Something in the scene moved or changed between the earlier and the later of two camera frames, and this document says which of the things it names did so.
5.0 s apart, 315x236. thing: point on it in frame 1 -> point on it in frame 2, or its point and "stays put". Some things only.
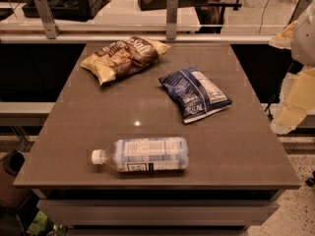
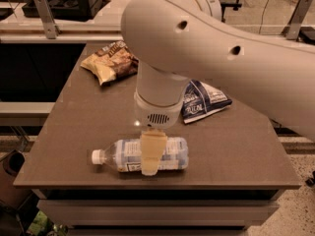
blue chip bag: x=196 y=96 stays put
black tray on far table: x=76 y=7 stays put
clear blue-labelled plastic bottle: x=145 y=154 stays put
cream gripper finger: x=297 y=99 -> x=153 y=144
